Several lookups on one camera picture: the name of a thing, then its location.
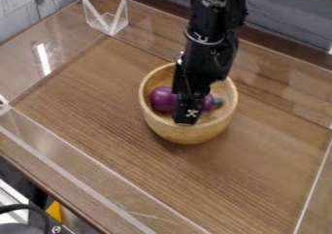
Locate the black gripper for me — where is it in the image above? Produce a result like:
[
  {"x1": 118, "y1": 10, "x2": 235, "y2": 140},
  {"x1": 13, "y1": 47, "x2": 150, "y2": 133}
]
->
[{"x1": 170, "y1": 33, "x2": 238, "y2": 125}]

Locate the purple toy eggplant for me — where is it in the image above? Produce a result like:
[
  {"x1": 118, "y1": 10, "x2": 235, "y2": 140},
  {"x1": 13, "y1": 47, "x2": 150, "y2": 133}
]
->
[{"x1": 149, "y1": 86, "x2": 222, "y2": 113}]

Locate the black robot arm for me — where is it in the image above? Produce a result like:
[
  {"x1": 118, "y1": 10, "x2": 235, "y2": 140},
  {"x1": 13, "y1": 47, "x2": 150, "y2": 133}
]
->
[{"x1": 171, "y1": 0, "x2": 247, "y2": 125}]

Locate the light wooden bowl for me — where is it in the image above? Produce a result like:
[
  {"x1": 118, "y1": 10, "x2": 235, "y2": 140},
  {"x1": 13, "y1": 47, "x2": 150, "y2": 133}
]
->
[{"x1": 138, "y1": 63, "x2": 238, "y2": 145}]

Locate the black device with yellow label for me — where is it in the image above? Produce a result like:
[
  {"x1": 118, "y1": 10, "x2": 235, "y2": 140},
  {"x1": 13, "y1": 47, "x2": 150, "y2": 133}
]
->
[{"x1": 27, "y1": 200, "x2": 102, "y2": 234}]

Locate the clear acrylic corner bracket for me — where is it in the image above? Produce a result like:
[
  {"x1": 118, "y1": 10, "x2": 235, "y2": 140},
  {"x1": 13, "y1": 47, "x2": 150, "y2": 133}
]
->
[{"x1": 81, "y1": 0, "x2": 127, "y2": 36}]

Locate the clear acrylic tray wall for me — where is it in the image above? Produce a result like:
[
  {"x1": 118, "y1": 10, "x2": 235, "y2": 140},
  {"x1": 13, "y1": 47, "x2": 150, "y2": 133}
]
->
[{"x1": 0, "y1": 95, "x2": 211, "y2": 234}]

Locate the black cable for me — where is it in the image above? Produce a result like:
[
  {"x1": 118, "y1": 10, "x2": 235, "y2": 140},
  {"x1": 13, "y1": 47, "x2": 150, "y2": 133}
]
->
[{"x1": 0, "y1": 204, "x2": 49, "y2": 234}]

